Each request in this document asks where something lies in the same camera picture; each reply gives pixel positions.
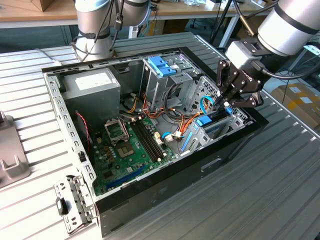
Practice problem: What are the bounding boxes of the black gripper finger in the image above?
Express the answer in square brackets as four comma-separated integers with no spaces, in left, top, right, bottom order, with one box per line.
[214,59,240,110]
[220,79,265,111]

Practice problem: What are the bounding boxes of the hard disk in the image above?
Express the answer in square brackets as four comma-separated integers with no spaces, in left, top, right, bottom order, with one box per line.
[180,106,233,153]

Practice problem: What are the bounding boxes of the metal disk bay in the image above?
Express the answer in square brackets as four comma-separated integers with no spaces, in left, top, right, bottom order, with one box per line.
[178,106,255,158]

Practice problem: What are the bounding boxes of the large cardboard box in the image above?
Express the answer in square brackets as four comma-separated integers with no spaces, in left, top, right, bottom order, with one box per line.
[271,83,320,131]

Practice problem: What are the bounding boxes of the wooden desk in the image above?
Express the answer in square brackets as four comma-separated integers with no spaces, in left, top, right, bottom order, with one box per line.
[0,0,276,48]

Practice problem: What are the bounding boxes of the metal drive cage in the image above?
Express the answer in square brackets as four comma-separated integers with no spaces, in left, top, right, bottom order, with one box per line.
[138,53,204,113]

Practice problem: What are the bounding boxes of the black RAM slot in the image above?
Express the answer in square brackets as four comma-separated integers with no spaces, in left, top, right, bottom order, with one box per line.
[137,119,164,160]
[140,117,167,158]
[131,121,158,163]
[134,120,161,162]

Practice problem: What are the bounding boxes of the black open PC case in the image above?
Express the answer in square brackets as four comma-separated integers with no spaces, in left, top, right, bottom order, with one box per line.
[41,46,270,238]

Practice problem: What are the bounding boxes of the CPU socket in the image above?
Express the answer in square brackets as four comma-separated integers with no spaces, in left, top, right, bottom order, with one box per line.
[116,143,137,160]

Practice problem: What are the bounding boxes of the metal socket cover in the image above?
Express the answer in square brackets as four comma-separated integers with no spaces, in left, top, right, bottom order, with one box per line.
[103,118,131,146]

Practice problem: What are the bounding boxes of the grey power supply unit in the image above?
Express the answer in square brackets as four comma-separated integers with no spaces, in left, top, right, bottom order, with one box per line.
[59,67,122,131]

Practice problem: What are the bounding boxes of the blue expansion slot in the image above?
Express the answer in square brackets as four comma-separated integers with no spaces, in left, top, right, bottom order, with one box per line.
[106,163,147,190]

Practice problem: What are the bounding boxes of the green motherboard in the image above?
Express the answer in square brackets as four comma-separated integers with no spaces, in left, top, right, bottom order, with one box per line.
[91,116,176,197]

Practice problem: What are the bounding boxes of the black case fan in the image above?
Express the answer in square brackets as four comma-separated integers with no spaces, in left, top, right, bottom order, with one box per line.
[74,112,95,154]

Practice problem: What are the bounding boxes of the small cardboard box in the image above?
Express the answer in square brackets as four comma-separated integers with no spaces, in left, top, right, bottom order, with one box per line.
[29,0,55,12]

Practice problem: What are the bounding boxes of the black plastic clip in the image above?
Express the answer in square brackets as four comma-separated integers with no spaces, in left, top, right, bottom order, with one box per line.
[56,196,70,216]

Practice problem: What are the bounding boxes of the grey parts rack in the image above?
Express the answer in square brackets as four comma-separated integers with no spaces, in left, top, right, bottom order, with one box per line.
[0,111,32,190]

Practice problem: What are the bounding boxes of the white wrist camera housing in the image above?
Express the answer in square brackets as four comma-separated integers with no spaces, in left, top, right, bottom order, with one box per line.
[224,41,265,70]

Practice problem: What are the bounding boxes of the black camera bracket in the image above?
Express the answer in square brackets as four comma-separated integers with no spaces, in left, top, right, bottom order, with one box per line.
[241,39,272,57]

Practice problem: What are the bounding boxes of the blue data wire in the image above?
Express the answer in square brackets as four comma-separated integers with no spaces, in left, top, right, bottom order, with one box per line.
[199,95,216,116]

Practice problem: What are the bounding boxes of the black camera cable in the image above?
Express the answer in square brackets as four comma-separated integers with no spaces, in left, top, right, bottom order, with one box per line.
[259,63,320,81]

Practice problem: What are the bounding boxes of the black cable with brass connector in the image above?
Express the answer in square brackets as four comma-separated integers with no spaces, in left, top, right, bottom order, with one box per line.
[231,0,259,38]

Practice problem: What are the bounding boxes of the blue plastic drive bracket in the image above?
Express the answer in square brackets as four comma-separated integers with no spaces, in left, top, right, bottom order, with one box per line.
[147,56,179,79]

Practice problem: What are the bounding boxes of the orange wire bundle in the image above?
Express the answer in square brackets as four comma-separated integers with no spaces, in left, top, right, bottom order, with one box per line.
[119,91,208,141]

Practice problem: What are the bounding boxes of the blue wire with white plug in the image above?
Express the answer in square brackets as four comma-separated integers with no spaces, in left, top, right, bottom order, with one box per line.
[161,131,185,144]

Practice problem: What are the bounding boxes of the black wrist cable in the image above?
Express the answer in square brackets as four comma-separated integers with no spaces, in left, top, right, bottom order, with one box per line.
[71,0,126,62]

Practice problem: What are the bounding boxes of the red twisted fan wire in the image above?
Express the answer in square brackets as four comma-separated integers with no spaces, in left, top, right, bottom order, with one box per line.
[74,111,93,152]

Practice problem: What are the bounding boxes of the black cable with metal plug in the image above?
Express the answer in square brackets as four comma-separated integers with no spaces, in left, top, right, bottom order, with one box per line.
[36,48,63,67]

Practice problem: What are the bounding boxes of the metal card retention bracket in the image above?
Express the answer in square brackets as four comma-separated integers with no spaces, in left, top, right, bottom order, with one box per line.
[53,174,99,235]

